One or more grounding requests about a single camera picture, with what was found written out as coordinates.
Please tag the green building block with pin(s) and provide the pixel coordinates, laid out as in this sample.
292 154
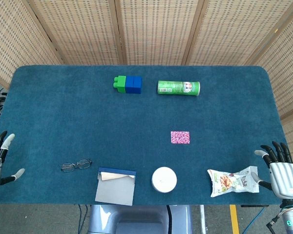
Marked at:
120 84

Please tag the white table leg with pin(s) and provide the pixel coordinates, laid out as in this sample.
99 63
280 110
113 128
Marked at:
202 219

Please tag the black bar under table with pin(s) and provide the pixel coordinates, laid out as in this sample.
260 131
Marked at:
255 205

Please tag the pink patterned packet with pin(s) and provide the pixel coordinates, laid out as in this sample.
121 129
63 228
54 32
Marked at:
180 137

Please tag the white nut snack bag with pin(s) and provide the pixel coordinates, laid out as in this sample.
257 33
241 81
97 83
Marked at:
227 181

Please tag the thin-framed eyeglasses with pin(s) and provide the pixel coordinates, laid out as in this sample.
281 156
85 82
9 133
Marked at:
82 164

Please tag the clear round plastic tub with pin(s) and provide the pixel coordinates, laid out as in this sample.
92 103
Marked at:
164 180

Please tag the woven rattan screen panel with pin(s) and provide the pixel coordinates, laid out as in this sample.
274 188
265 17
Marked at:
290 73
80 31
234 31
14 36
156 31

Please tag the blue carpet table cover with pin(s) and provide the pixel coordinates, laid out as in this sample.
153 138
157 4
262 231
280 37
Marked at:
88 126

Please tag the grey-blue robot torso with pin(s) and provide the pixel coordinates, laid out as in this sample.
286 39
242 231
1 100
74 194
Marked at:
136 219

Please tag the green chip can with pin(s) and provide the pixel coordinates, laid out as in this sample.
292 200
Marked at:
175 87

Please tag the blue box with grey flap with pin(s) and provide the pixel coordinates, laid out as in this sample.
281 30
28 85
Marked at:
114 191

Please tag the blue building block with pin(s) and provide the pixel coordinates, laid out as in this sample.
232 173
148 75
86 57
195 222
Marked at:
130 84
137 85

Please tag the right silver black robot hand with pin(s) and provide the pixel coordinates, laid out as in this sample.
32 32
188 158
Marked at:
284 178

